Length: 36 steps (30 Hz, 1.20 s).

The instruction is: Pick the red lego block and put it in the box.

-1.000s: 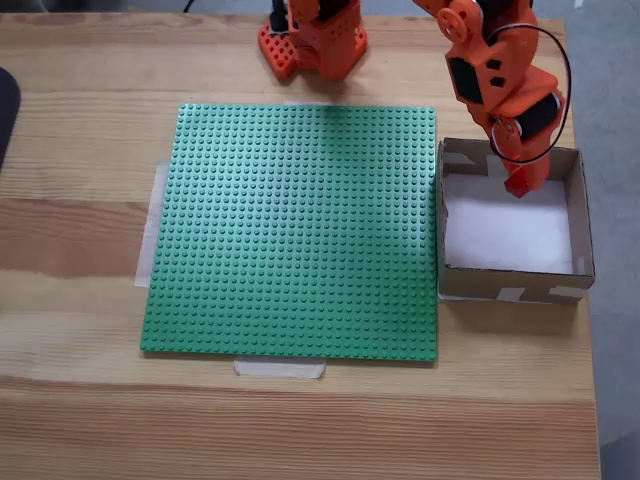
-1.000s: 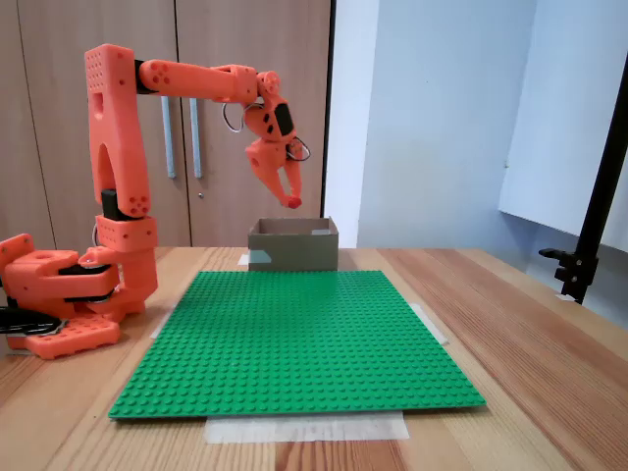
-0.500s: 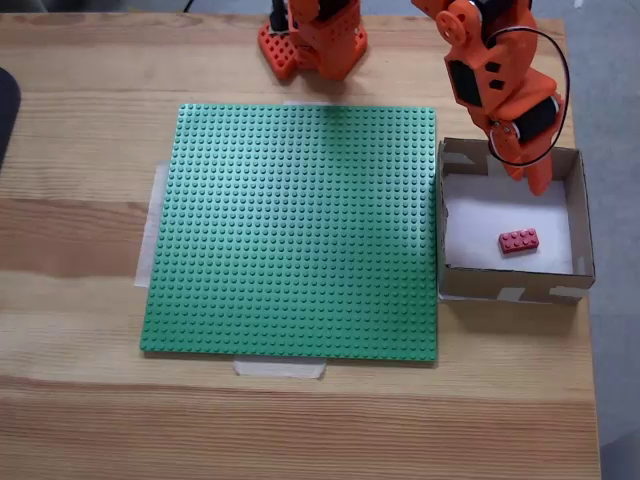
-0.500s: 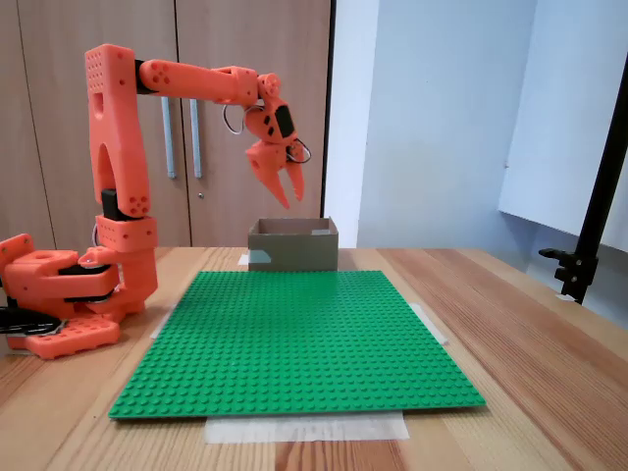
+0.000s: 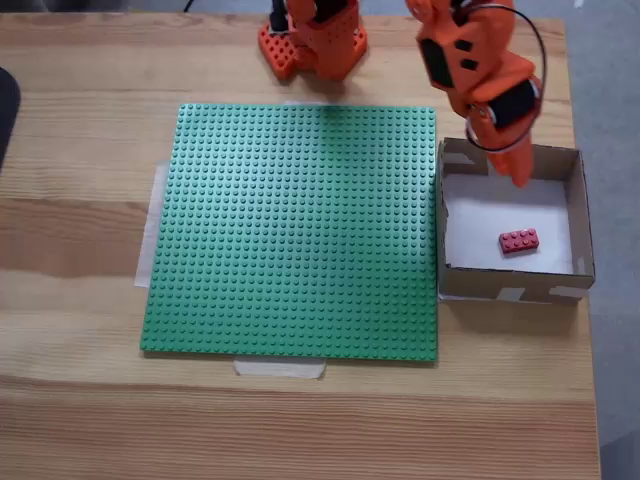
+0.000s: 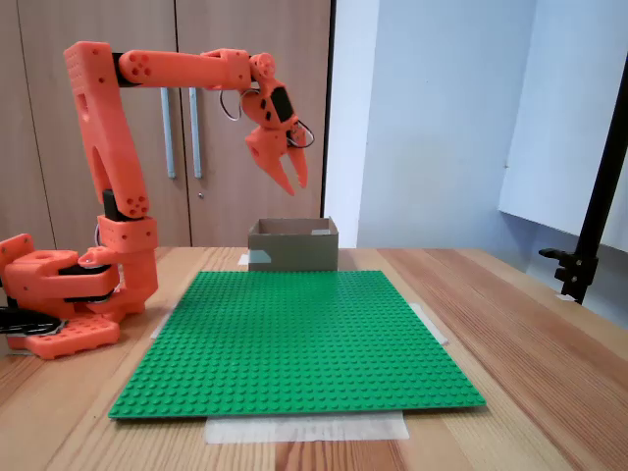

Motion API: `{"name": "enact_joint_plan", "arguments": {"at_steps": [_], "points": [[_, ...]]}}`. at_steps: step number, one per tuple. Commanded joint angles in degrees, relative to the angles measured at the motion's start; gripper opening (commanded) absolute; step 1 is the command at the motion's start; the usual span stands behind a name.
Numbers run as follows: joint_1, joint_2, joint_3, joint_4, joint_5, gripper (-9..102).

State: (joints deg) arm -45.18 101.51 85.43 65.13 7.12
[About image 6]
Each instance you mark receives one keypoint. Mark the masking tape strip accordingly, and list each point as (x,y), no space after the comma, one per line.
(164,321)
(244,260)
(434,329)
(304,429)

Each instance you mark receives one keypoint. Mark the brown wooden cabinet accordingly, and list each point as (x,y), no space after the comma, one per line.
(221,172)

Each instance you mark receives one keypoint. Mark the black camera stand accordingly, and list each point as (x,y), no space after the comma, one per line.
(589,245)

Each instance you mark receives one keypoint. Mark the open cardboard box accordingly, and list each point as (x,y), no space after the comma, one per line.
(294,252)

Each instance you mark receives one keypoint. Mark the white wall panel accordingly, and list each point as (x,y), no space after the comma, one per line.
(554,147)

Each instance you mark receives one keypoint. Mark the green lego baseplate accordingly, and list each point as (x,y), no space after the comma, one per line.
(270,353)

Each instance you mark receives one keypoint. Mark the small white tape piece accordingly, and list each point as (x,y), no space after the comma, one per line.
(566,298)

